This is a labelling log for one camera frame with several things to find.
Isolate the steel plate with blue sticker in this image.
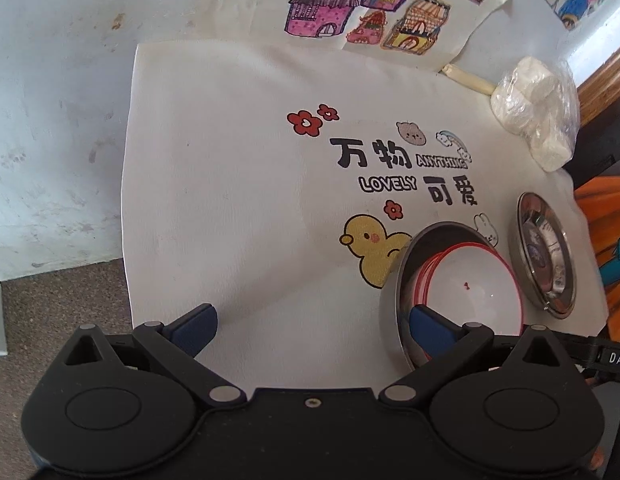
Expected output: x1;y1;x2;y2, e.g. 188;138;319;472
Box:
510;191;578;321

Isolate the coloured houses drawing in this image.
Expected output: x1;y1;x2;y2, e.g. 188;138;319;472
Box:
204;0;514;74

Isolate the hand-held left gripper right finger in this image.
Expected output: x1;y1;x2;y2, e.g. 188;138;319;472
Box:
381;304;571;409

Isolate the orange and blue picture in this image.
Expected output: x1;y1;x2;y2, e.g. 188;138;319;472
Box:
571;174;620;313

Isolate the matte steel bowl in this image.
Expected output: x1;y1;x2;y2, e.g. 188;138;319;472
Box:
379;220;526;370

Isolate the clear bag of white lumps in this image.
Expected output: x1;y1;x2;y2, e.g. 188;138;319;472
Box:
490;55;581;173

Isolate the white bowl with red rim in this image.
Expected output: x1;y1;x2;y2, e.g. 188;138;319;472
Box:
414;246;526;337
409;241;495;366

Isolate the white printed cloth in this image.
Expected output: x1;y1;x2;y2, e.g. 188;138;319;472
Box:
120;41;611;377

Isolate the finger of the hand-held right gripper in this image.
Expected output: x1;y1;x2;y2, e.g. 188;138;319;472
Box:
557;333;598;367

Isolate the brown wooden frame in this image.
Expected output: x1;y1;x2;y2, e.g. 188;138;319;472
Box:
574;39;620;128

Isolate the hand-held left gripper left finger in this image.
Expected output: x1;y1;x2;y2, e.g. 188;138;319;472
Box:
62;302;243;409

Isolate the cream rolled paper stick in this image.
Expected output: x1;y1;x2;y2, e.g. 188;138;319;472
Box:
439;63;496;97

